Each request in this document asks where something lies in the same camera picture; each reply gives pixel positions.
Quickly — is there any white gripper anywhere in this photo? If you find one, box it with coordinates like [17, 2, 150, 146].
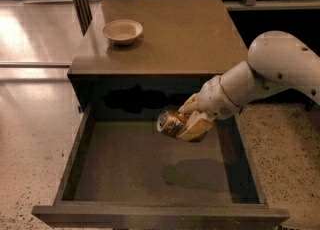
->
[177, 76, 240, 142]

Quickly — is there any crushed orange soda can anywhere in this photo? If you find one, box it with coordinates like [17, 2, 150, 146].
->
[156, 108, 208, 143]

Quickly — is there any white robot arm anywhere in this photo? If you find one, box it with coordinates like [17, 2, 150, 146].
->
[178, 31, 320, 141]

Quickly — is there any open grey top drawer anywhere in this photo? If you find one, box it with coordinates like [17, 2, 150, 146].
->
[32, 107, 289, 230]

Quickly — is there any grey cabinet with countertop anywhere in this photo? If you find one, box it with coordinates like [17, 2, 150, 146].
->
[68, 0, 247, 120]

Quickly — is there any white paper bowl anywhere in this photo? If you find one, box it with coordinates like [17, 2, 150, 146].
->
[102, 19, 143, 45]

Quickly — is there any dark metal post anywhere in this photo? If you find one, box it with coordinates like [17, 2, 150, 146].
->
[73, 0, 92, 35]

